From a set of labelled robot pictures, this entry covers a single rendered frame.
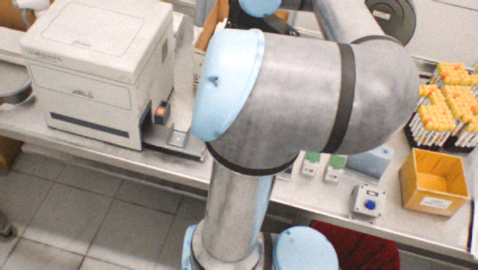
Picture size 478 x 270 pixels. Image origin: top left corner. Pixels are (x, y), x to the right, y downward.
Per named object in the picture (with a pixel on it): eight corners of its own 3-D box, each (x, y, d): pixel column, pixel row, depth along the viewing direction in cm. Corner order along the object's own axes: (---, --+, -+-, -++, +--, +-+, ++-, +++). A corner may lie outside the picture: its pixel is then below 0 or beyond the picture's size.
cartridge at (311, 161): (299, 174, 122) (304, 161, 117) (301, 161, 125) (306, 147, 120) (313, 179, 122) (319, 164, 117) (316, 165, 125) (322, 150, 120)
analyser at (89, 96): (45, 126, 123) (14, 41, 100) (90, 64, 141) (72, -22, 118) (151, 155, 121) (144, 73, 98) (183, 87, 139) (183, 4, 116)
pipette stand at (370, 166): (342, 172, 124) (352, 150, 117) (347, 154, 129) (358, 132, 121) (377, 185, 123) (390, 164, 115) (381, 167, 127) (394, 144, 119)
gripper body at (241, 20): (230, 30, 105) (235, -16, 95) (265, 38, 104) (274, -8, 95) (221, 49, 100) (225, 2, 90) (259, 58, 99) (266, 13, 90)
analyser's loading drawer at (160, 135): (130, 141, 121) (128, 129, 117) (139, 124, 125) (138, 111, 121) (202, 161, 119) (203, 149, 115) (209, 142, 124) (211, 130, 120)
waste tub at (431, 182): (401, 208, 119) (416, 189, 111) (398, 168, 127) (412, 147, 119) (451, 219, 118) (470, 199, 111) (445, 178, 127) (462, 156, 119)
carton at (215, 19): (190, 85, 140) (191, 48, 128) (215, 31, 158) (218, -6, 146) (267, 104, 138) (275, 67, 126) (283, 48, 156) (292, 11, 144)
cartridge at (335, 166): (322, 181, 122) (329, 167, 116) (324, 167, 125) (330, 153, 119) (336, 184, 121) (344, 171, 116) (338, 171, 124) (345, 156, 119)
